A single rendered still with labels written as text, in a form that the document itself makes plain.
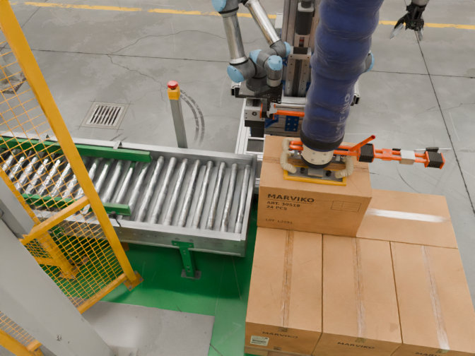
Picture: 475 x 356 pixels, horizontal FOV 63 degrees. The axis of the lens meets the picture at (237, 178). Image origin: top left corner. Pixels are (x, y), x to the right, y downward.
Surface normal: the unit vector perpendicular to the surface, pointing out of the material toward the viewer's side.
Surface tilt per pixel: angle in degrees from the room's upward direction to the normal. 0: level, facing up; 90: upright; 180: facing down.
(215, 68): 0
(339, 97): 78
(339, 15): 73
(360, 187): 0
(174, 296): 0
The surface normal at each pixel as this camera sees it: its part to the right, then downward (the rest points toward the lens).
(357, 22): 0.04, 0.55
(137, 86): 0.00, -0.64
